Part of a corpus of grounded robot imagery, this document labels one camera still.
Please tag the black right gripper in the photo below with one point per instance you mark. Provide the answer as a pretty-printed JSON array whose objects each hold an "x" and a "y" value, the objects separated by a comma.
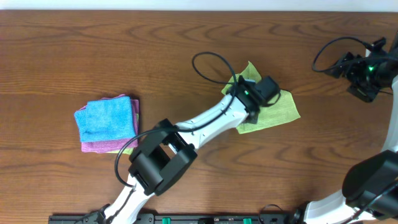
[{"x": 350, "y": 74}]

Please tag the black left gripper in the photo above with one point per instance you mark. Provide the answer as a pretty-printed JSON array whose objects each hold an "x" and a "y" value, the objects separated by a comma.
[{"x": 253, "y": 115}]

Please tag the green microfibre cloth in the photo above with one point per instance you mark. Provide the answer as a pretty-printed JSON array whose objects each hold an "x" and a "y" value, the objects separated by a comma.
[{"x": 283, "y": 111}]

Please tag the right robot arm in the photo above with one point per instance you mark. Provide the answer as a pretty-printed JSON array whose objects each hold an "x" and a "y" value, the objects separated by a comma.
[{"x": 369, "y": 190}]

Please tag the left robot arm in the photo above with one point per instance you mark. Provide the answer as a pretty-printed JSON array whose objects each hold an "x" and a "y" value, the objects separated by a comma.
[{"x": 169, "y": 149}]

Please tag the folded green cloth under stack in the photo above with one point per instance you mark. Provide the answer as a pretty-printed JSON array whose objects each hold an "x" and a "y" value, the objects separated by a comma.
[{"x": 122, "y": 142}]

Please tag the folded blue microfibre cloth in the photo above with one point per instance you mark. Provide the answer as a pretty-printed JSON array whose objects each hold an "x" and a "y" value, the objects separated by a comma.
[{"x": 106, "y": 120}]

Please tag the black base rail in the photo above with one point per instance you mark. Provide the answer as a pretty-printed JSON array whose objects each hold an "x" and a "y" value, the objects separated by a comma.
[{"x": 148, "y": 218}]

